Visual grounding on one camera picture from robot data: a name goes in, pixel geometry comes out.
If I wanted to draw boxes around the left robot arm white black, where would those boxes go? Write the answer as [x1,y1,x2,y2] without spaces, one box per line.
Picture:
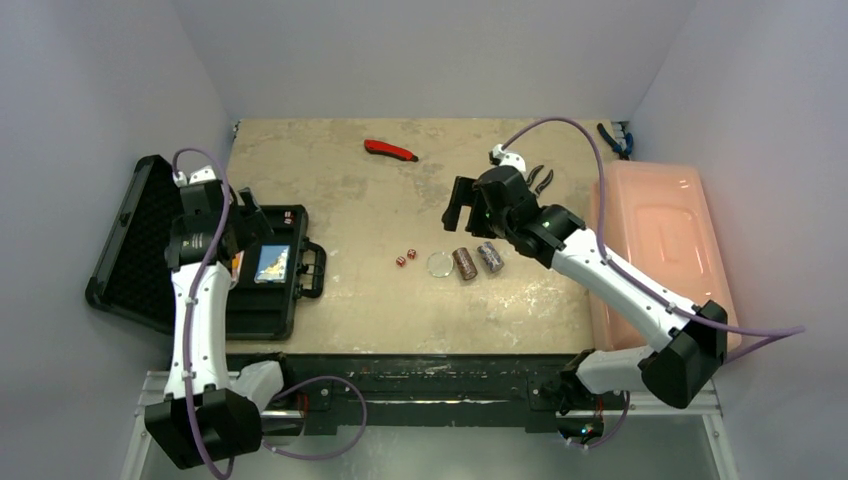
[144,179,298,479]

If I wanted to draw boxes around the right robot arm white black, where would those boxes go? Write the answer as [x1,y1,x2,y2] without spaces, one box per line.
[442,165,728,410]

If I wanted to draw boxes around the black poker set case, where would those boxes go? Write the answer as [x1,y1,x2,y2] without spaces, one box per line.
[85,155,327,340]

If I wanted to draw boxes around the brown blue poker chip stack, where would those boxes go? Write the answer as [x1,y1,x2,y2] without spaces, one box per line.
[477,241,505,273]

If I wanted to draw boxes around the red playing card deck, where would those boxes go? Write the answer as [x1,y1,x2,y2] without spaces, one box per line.
[230,251,245,289]

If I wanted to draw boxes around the blue playing card deck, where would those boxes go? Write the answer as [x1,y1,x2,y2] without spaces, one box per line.
[254,244,290,284]

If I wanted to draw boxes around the brown black poker chip stack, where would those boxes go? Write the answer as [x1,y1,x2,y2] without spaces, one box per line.
[452,247,478,281]

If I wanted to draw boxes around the red utility knife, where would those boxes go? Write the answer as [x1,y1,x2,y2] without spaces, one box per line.
[363,139,419,163]

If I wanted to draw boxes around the pink plastic storage bin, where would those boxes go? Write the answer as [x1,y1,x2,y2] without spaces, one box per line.
[586,160,738,326]

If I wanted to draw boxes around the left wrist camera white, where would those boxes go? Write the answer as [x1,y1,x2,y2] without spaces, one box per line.
[172,165,218,188]

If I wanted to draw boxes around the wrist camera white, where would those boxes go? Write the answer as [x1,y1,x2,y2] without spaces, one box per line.
[172,165,218,188]
[489,144,527,176]

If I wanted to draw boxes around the black handled pliers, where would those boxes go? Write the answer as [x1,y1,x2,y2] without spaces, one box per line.
[526,165,554,197]

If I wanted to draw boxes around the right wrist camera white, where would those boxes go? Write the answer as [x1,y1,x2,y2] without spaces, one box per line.
[489,144,527,176]

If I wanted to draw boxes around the blue handled pliers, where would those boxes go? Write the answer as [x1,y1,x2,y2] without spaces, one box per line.
[596,123,634,161]

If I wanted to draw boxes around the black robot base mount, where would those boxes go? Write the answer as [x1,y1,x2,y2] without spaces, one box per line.
[227,353,624,436]

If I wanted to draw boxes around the aluminium frame rail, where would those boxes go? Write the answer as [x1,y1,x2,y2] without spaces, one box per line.
[118,371,739,479]

